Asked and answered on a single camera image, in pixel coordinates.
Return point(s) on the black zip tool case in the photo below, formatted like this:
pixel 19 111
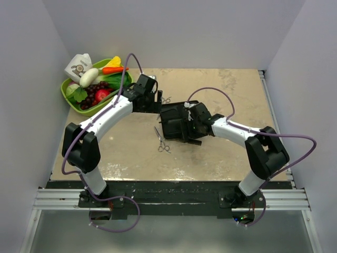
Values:
pixel 171 118

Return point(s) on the yellow toy pepper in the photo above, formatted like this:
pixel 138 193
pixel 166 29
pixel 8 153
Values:
pixel 114 62

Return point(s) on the white paper bag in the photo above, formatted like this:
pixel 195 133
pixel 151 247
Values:
pixel 79 64

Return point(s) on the aluminium frame rail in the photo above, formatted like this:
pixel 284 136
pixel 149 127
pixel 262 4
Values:
pixel 48 199

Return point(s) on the green plastic tray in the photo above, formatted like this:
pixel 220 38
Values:
pixel 113 81

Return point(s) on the black comb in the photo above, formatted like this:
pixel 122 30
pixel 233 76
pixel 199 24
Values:
pixel 195 142

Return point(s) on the silver straight hair scissors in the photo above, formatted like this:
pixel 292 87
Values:
pixel 166 100

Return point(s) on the red toy fruit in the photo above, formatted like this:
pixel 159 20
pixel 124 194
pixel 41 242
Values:
pixel 101 94

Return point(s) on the silver thinning scissors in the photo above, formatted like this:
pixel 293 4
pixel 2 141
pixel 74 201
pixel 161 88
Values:
pixel 162 145

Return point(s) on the orange toy carrot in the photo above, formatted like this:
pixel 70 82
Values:
pixel 111 70

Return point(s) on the white toy radish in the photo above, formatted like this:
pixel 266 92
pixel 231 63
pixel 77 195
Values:
pixel 88 77

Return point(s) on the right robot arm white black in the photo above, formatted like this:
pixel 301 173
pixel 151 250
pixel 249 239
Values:
pixel 265 151

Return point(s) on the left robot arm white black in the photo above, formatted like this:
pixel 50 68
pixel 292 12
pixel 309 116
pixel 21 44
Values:
pixel 80 148

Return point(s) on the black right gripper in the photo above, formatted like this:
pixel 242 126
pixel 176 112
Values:
pixel 188 126

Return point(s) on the green toy leafy vegetable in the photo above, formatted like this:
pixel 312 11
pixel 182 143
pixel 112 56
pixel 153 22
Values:
pixel 76 92

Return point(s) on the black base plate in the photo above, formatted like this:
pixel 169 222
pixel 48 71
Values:
pixel 165 198

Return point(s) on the purple toy grapes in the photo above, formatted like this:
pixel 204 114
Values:
pixel 91 90

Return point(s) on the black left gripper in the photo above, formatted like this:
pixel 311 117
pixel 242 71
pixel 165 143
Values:
pixel 155 106

